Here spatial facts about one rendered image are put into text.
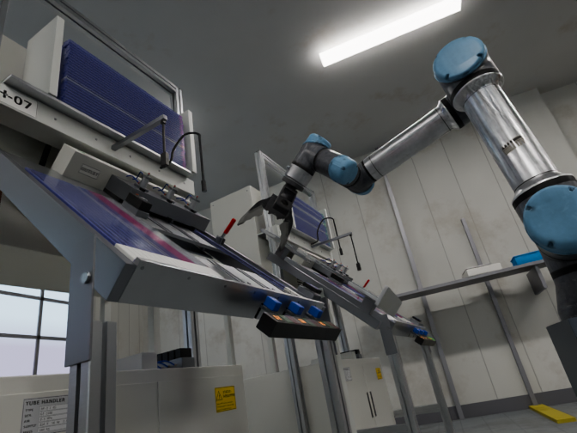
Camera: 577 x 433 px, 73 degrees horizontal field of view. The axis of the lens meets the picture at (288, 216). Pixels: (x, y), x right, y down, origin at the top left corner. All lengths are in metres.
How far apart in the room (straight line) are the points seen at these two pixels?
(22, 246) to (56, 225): 0.53
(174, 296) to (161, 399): 0.40
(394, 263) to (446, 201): 0.97
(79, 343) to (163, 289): 0.16
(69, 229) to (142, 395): 0.44
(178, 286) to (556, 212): 0.68
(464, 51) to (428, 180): 4.14
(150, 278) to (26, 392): 0.33
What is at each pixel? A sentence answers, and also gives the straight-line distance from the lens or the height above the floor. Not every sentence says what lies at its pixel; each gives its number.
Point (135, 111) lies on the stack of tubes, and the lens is 1.56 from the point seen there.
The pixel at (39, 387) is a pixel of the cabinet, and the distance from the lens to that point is 0.89.
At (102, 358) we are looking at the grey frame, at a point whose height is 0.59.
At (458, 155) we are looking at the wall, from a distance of 5.25.
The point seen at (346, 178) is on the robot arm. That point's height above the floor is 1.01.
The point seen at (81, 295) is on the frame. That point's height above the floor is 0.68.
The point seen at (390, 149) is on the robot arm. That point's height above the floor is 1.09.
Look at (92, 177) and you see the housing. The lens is 1.31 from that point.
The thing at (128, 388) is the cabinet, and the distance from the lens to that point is 0.99.
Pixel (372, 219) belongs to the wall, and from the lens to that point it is 4.99.
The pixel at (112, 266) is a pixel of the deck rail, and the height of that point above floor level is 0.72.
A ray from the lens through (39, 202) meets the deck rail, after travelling 0.87.
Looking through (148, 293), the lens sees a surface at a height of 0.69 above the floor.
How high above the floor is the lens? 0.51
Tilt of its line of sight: 24 degrees up
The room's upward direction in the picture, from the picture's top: 11 degrees counter-clockwise
